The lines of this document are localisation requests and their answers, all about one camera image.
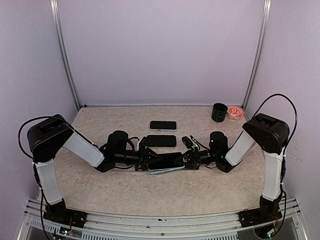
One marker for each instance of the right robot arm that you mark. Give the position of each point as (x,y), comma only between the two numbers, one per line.
(269,133)

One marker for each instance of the aluminium frame post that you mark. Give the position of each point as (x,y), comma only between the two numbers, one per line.
(54,5)
(258,53)

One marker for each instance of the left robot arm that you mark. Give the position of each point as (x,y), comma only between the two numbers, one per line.
(53,134)

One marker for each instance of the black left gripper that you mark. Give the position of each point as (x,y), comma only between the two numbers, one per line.
(149,151)

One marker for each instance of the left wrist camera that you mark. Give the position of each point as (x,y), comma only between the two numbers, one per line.
(141,143)

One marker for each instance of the green edged smartphone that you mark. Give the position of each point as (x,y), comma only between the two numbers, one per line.
(161,140)

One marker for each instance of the front aluminium rail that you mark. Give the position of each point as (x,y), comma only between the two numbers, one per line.
(109,226)

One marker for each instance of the black phone case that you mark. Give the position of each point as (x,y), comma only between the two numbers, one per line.
(161,146)

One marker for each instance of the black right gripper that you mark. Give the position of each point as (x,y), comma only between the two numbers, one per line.
(192,156)

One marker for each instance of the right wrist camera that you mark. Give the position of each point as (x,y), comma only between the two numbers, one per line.
(190,144)

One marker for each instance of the right aluminium frame post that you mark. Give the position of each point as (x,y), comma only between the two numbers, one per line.
(258,53)

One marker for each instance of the dark green mug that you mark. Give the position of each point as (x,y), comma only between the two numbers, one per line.
(219,112)

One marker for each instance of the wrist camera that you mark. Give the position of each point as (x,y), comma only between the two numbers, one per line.
(190,144)
(141,143)

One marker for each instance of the light blue phone case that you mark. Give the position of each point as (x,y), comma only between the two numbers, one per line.
(163,170)

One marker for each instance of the red white patterned bowl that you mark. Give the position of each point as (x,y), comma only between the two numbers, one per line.
(235,113)

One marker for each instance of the left aluminium frame post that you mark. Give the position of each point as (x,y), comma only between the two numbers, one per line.
(54,5)

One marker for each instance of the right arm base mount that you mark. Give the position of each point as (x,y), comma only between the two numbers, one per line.
(266,212)

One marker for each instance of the silver edged black smartphone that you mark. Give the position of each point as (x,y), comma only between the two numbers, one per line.
(166,163)

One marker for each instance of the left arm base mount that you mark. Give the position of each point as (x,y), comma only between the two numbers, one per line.
(58,213)

